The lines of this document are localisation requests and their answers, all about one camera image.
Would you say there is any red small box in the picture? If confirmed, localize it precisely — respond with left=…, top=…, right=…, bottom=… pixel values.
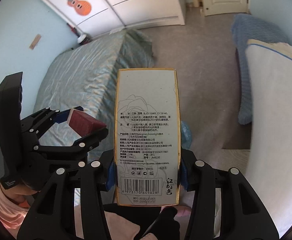
left=67, top=108, right=106, bottom=137

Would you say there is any white rose perfume box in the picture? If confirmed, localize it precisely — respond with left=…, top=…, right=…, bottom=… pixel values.
left=114, top=68, right=181, bottom=206

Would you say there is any pink sleeved forearm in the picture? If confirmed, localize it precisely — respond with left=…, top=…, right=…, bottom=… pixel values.
left=0, top=188, right=29, bottom=232

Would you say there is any blue plastic trash bag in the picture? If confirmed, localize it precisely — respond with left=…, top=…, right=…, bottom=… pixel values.
left=181, top=121, right=192, bottom=150

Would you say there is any person's left hand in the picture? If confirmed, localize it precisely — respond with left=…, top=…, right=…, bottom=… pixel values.
left=0, top=183, right=37, bottom=205

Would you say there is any green satin covered bed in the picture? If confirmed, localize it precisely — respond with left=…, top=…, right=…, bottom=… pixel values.
left=34, top=29, right=154, bottom=161

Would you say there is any white wardrobe with guitar sticker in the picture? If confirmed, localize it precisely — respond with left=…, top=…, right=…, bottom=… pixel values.
left=42, top=0, right=185, bottom=37

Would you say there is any blue quilted blanket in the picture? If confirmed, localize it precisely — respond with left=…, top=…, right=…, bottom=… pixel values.
left=231, top=14, right=292, bottom=125

